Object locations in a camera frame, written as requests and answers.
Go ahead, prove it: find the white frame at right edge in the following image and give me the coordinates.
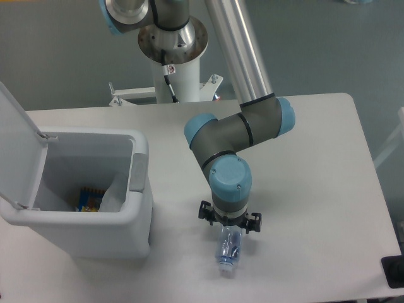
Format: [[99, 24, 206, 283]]
[[373, 107, 403, 169]]

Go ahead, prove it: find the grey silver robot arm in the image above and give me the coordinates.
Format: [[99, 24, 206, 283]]
[[99, 1, 295, 232]]

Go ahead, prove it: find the black device at table edge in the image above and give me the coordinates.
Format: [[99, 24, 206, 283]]
[[381, 255, 403, 289]]

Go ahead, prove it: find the white plastic wrapper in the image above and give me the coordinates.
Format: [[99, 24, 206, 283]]
[[98, 173, 128, 213]]

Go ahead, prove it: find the white plastic trash can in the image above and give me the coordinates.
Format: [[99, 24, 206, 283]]
[[1, 127, 153, 259]]

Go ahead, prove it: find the crushed clear plastic bottle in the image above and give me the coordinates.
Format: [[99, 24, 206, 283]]
[[215, 225, 242, 278]]

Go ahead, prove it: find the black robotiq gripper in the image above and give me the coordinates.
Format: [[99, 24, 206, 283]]
[[198, 200, 262, 234]]

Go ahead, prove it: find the white right base bracket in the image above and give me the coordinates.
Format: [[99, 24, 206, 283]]
[[199, 74, 223, 102]]

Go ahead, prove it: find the white trash can lid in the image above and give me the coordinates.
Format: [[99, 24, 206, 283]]
[[1, 84, 58, 210]]

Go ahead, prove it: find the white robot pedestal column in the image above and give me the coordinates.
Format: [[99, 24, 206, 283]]
[[150, 59, 200, 104]]

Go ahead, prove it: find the white base bracket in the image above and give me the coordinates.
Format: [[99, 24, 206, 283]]
[[109, 82, 156, 107], [199, 74, 223, 102]]

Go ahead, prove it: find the white left base bracket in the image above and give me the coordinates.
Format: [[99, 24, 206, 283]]
[[109, 82, 156, 107]]

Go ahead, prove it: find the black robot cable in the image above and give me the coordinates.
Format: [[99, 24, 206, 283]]
[[160, 49, 180, 104]]

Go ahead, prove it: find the blue yellow snack packet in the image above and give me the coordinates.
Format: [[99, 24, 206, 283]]
[[76, 187, 105, 212]]

